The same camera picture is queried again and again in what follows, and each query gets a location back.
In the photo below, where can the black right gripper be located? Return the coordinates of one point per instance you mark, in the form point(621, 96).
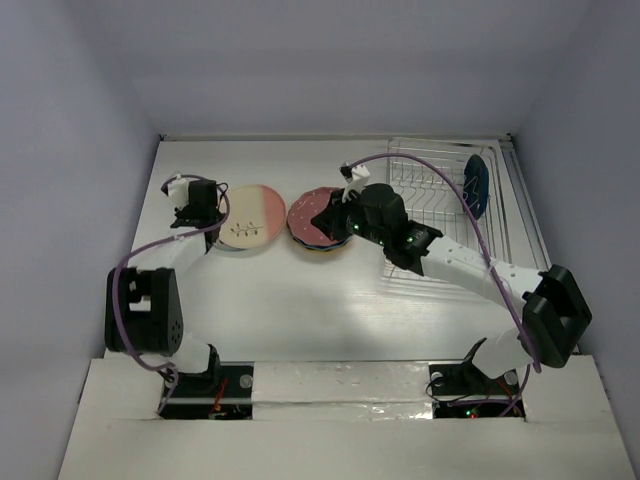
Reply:
point(338, 216)

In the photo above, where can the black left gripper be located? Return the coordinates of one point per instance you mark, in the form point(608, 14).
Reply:
point(180, 213)

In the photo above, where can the blue dotted plate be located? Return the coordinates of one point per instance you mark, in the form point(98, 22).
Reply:
point(319, 248)

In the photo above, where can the maroon dotted plate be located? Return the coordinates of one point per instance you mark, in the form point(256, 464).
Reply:
point(303, 210)

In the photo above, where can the white watermelon pattern plate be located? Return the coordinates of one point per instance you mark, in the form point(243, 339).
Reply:
point(239, 252)

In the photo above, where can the pink plate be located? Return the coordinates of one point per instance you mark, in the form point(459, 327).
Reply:
point(258, 214)

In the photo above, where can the dark blue heart plate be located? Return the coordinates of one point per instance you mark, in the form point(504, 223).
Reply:
point(476, 186)

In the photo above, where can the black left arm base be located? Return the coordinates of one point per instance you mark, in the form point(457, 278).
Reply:
point(200, 397)

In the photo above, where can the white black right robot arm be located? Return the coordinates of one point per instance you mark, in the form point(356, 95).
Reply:
point(547, 308)

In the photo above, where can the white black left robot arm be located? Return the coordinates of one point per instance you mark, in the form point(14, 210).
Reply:
point(143, 317)

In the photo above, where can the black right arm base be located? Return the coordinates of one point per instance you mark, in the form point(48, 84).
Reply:
point(461, 381)

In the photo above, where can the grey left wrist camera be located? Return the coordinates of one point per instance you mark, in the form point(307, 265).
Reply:
point(176, 190)

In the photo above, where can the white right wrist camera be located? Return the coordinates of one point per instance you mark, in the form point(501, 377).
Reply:
point(357, 177)

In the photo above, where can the clear wire dish rack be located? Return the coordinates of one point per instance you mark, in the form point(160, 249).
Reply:
point(429, 200)

